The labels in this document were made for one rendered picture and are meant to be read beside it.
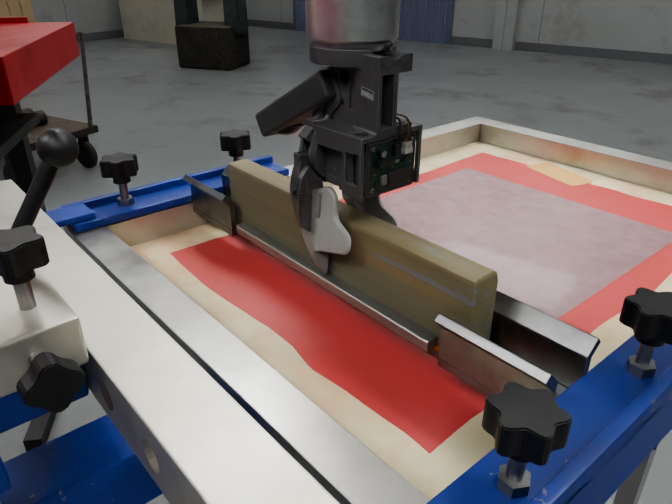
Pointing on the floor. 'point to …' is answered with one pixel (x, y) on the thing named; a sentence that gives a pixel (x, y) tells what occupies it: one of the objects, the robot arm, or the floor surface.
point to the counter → (161, 18)
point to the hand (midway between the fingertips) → (336, 251)
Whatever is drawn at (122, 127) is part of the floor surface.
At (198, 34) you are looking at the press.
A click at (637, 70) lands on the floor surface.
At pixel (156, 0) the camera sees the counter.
